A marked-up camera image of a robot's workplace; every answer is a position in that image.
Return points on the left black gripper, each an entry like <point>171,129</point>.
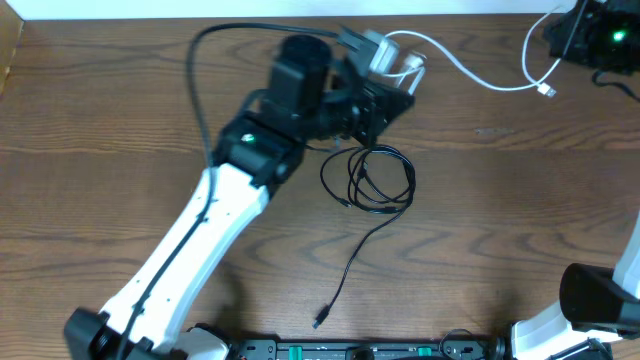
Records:
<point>373,111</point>

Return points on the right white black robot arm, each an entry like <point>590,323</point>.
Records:
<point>597,306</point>

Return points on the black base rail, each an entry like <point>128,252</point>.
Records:
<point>458,344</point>

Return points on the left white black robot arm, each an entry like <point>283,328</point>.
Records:
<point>309,96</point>

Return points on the cardboard side panel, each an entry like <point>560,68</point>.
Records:
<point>11,29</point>

